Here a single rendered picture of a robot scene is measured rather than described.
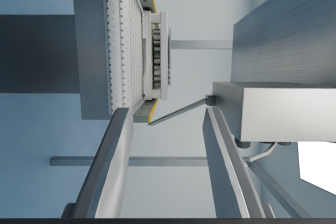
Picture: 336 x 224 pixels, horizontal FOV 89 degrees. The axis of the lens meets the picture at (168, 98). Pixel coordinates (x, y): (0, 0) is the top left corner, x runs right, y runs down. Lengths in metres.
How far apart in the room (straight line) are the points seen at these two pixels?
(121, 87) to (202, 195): 3.82
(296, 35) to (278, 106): 0.26
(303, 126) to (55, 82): 0.57
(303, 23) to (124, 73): 0.45
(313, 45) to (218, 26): 3.86
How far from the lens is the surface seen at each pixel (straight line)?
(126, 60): 0.35
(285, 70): 0.60
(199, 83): 3.80
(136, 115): 0.35
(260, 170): 1.56
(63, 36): 0.53
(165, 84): 0.49
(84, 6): 0.41
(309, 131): 0.42
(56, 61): 0.54
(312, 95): 0.41
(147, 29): 0.51
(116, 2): 0.36
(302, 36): 0.57
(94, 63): 0.38
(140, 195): 4.05
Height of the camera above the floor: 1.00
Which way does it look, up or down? level
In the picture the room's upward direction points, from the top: 90 degrees clockwise
